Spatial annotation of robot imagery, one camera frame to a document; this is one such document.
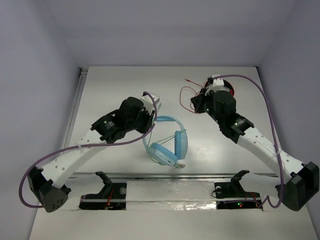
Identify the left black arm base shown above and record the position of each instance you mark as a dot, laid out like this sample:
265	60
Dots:
112	196

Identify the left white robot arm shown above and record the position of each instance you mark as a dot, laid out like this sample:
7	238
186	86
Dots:
52	183

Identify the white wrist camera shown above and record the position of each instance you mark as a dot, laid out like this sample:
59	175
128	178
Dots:
148	102
214	84

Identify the light blue headphones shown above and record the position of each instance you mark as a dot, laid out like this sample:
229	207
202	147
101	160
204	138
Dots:
171	150

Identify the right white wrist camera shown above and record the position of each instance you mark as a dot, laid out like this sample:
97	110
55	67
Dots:
214	84

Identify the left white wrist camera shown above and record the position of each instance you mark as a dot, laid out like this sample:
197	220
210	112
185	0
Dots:
148	102

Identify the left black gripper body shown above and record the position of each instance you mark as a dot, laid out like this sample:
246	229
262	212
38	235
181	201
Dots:
148	121

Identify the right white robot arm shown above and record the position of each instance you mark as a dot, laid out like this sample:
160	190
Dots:
295	182

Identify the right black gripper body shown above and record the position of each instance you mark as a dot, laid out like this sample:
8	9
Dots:
206	104

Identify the aluminium rail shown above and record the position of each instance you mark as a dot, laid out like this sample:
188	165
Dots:
167	176

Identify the red headphones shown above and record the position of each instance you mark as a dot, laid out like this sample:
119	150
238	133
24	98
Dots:
227	85

